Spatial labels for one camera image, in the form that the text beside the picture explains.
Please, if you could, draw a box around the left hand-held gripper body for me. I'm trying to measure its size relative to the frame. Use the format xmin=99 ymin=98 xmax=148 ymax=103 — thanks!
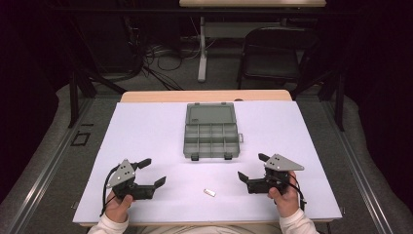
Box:
xmin=106 ymin=158 xmax=157 ymax=201

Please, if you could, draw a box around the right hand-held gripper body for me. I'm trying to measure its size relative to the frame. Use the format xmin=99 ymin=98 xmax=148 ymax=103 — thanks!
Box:
xmin=245 ymin=153 xmax=306 ymax=196

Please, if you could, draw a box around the black folding chair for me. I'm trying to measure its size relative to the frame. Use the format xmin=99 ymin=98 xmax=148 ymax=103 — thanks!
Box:
xmin=236 ymin=26 xmax=321 ymax=91

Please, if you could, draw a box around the black floor outlet frame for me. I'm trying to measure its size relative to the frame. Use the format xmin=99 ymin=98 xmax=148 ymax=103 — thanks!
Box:
xmin=70 ymin=130 xmax=92 ymax=147

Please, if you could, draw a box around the person's left hand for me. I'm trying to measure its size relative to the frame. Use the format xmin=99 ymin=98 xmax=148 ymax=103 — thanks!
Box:
xmin=104 ymin=189 xmax=134 ymax=224

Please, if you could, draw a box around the bundle of floor cables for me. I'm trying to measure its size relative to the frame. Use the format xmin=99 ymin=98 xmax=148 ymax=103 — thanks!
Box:
xmin=141 ymin=35 xmax=203 ymax=92

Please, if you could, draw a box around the wooden table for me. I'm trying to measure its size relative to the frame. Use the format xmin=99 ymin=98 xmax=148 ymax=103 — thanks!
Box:
xmin=78 ymin=89 xmax=327 ymax=228

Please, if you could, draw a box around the grey compartment storage box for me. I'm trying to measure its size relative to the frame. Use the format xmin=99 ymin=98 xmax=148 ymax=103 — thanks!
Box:
xmin=182 ymin=101 xmax=244 ymax=162

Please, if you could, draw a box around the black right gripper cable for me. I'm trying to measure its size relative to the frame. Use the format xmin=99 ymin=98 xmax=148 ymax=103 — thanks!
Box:
xmin=286 ymin=175 xmax=308 ymax=213

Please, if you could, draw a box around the black metal stand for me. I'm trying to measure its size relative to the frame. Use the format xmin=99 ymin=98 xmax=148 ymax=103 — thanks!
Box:
xmin=289 ymin=68 xmax=347 ymax=133
xmin=67 ymin=68 xmax=129 ymax=129

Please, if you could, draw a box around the white-legged background table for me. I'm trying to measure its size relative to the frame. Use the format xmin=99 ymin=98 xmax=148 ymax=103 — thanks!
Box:
xmin=178 ymin=0 xmax=327 ymax=83

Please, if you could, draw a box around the white table mat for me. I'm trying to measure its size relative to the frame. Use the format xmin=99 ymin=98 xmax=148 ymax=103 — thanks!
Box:
xmin=72 ymin=99 xmax=344 ymax=225

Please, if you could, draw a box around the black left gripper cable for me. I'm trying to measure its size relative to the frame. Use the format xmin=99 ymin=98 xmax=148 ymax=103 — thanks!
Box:
xmin=99 ymin=164 xmax=122 ymax=217

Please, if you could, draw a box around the person's right hand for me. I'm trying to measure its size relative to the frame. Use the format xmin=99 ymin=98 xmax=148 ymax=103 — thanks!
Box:
xmin=267 ymin=171 xmax=300 ymax=218

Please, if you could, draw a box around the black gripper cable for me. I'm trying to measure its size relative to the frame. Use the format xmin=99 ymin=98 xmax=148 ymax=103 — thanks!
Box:
xmin=99 ymin=164 xmax=122 ymax=217
xmin=286 ymin=175 xmax=308 ymax=213

